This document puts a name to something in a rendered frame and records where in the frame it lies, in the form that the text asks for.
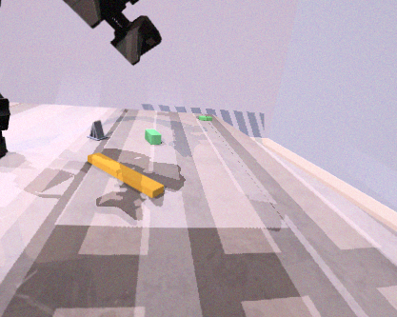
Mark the light green flat bar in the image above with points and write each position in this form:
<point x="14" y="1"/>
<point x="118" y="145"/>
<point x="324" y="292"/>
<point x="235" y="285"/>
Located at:
<point x="205" y="118"/>

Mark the yellow bar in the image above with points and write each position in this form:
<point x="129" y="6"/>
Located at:
<point x="126" y="175"/>

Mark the light green rectangular bar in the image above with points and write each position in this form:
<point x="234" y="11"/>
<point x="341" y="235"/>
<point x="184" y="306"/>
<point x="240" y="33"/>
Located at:
<point x="153" y="136"/>

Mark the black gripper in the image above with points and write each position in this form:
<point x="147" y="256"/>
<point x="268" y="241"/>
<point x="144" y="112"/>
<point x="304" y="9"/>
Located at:
<point x="133" y="40"/>

